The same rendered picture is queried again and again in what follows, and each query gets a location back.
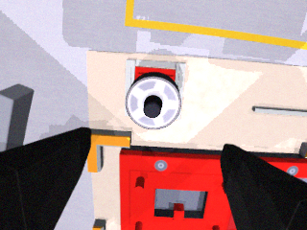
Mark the cream flat plate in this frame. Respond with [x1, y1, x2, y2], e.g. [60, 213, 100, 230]
[86, 50, 307, 230]

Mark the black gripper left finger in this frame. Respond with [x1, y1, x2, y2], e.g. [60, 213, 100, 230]
[0, 127, 91, 230]

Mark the black wheel with grey hub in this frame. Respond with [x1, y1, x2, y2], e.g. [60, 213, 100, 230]
[126, 72, 181, 130]

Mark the yellow rectangular outline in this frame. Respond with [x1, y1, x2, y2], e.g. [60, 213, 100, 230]
[125, 0, 307, 50]

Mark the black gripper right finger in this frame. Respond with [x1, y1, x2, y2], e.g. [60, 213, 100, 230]
[220, 143, 307, 230]

